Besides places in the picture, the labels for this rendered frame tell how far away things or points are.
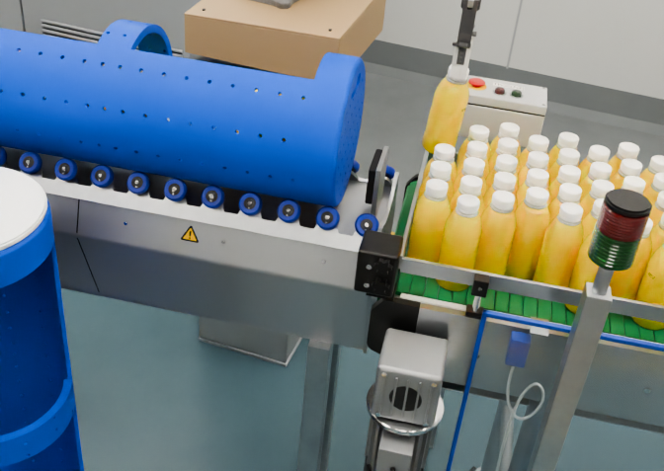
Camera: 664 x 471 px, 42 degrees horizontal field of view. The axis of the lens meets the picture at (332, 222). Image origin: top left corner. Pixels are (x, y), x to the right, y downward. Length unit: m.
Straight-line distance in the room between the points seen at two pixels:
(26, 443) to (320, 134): 0.79
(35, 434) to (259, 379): 1.06
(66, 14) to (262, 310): 2.21
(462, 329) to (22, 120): 0.89
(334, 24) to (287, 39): 0.12
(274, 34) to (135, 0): 1.57
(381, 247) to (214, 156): 0.34
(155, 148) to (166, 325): 1.30
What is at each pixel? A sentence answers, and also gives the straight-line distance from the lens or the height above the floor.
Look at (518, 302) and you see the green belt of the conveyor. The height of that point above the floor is 0.90.
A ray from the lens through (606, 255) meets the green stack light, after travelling 1.25.
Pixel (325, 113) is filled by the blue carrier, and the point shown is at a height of 1.18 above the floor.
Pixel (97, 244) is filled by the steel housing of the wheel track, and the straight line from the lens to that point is 1.78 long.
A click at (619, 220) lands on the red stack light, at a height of 1.24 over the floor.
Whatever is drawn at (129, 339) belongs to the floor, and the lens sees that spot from 2.77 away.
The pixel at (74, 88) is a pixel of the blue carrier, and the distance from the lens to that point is 1.62.
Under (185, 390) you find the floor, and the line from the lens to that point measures 2.60.
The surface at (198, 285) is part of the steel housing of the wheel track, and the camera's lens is 1.78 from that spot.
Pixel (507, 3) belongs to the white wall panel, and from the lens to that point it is 4.36.
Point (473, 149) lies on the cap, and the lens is 1.65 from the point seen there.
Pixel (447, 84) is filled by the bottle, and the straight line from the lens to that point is 1.64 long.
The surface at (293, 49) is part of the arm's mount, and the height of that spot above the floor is 1.07.
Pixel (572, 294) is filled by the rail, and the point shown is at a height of 0.97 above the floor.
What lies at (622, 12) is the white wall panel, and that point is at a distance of 4.32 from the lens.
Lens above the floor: 1.86
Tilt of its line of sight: 34 degrees down
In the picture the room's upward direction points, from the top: 5 degrees clockwise
